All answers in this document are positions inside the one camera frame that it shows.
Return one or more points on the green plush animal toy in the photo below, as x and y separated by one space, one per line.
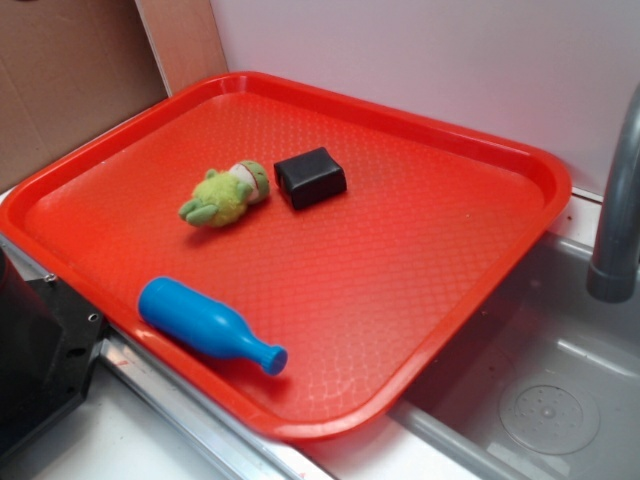
223 197

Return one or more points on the red plastic tray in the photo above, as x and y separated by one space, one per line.
362 289

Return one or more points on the black rectangular block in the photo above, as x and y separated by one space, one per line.
309 178

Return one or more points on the blue plastic toy bottle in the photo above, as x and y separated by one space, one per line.
208 326

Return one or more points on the grey toy sink basin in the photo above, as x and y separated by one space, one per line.
541 383

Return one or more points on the brown cardboard panel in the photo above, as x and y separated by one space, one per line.
71 70

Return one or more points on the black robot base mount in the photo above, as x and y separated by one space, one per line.
50 339

